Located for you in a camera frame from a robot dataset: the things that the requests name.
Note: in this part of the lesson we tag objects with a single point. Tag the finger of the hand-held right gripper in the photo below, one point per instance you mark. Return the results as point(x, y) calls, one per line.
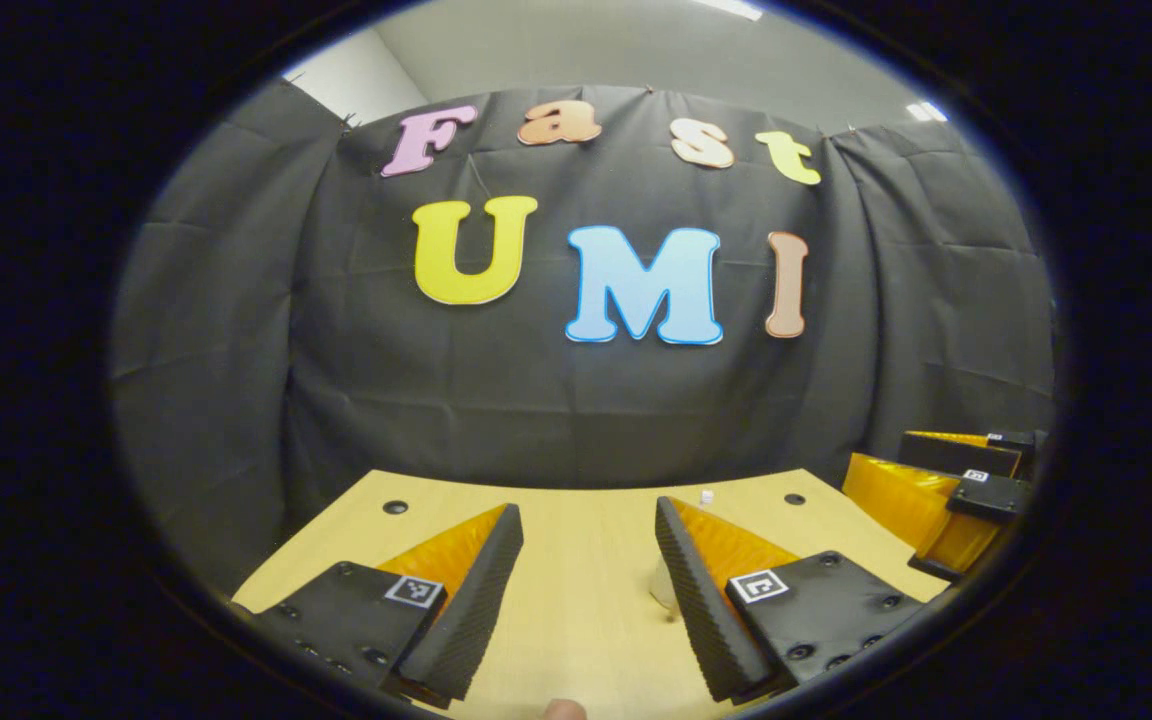
point(956, 455)
point(986, 497)

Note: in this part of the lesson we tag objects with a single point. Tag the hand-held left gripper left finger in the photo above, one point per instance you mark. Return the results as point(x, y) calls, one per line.
point(476, 605)

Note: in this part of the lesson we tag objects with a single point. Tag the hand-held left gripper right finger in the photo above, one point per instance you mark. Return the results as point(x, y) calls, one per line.
point(701, 605)

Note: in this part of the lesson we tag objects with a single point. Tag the light wooden desktop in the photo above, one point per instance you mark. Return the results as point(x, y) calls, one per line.
point(586, 560)

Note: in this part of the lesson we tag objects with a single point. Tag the black backdrop cloth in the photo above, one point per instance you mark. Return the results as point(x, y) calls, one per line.
point(536, 400)

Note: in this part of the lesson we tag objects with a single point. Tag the ceiling light panel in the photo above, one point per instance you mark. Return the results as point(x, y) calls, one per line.
point(731, 8)
point(926, 110)

